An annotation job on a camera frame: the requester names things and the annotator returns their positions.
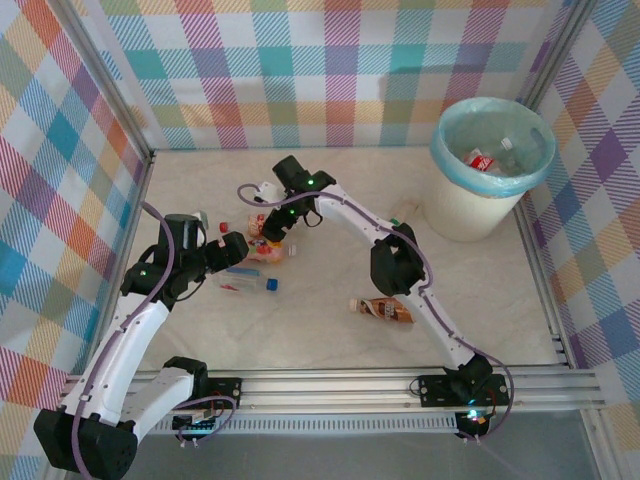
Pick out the pink label bottle white cap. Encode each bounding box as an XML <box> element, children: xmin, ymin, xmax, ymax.
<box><xmin>246</xmin><ymin>238</ymin><xmax>300</xmax><ymax>265</ymax></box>

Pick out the clear bottle blue cap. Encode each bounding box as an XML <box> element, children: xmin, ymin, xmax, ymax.
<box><xmin>213</xmin><ymin>266</ymin><xmax>281</xmax><ymax>297</ymax></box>

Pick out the clear bottle red cola label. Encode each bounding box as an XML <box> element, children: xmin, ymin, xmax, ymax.
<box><xmin>462</xmin><ymin>148</ymin><xmax>496</xmax><ymax>174</ymax></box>

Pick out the clear bottle red-white label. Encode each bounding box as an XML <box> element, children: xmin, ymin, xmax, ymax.
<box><xmin>492</xmin><ymin>137</ymin><xmax>544</xmax><ymax>176</ymax></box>

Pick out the white plastic waste bin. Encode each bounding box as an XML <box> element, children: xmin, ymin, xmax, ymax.
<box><xmin>422</xmin><ymin>97</ymin><xmax>558</xmax><ymax>243</ymax></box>

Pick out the light blue bin liner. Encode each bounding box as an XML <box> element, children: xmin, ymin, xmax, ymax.
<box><xmin>430</xmin><ymin>97</ymin><xmax>558</xmax><ymax>196</ymax></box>

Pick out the clear bottle cream green label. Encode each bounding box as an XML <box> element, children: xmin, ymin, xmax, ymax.
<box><xmin>391</xmin><ymin>198</ymin><xmax>420</xmax><ymax>224</ymax></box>

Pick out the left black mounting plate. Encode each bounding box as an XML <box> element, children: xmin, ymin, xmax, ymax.
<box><xmin>199</xmin><ymin>377</ymin><xmax>244</xmax><ymax>409</ymax></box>

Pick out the black mounting plate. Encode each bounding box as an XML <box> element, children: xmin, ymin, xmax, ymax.
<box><xmin>417</xmin><ymin>372</ymin><xmax>511</xmax><ymax>409</ymax></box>
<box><xmin>199</xmin><ymin>377</ymin><xmax>244</xmax><ymax>409</ymax></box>

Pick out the left control board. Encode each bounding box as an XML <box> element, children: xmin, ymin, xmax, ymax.
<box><xmin>172</xmin><ymin>407</ymin><xmax>221</xmax><ymax>441</ymax></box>

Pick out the control board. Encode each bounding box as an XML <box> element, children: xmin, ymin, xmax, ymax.
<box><xmin>172</xmin><ymin>407</ymin><xmax>221</xmax><ymax>441</ymax></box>
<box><xmin>454</xmin><ymin>409</ymin><xmax>489</xmax><ymax>440</ymax></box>

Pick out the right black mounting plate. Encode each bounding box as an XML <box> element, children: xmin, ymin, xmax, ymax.
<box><xmin>417</xmin><ymin>372</ymin><xmax>511</xmax><ymax>409</ymax></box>

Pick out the right control board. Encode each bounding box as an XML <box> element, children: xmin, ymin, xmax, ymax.
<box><xmin>454</xmin><ymin>409</ymin><xmax>489</xmax><ymax>440</ymax></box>

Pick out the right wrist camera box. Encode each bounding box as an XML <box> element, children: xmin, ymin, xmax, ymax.
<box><xmin>253</xmin><ymin>180</ymin><xmax>282</xmax><ymax>205</ymax></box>

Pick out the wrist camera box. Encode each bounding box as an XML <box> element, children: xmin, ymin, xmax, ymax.
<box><xmin>253</xmin><ymin>180</ymin><xmax>282</xmax><ymax>205</ymax></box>
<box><xmin>182</xmin><ymin>210</ymin><xmax>212</xmax><ymax>249</ymax></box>

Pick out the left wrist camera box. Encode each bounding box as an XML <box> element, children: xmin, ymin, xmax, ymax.
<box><xmin>182</xmin><ymin>210</ymin><xmax>212</xmax><ymax>249</ymax></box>

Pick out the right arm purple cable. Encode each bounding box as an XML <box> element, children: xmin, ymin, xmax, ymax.
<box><xmin>236</xmin><ymin>183</ymin><xmax>516</xmax><ymax>441</ymax></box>

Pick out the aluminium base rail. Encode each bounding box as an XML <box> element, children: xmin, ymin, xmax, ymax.
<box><xmin>54</xmin><ymin>367</ymin><xmax>609</xmax><ymax>416</ymax></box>

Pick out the slotted grey cable duct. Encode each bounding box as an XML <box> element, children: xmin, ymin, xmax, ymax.
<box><xmin>149</xmin><ymin>417</ymin><xmax>464</xmax><ymax>435</ymax></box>

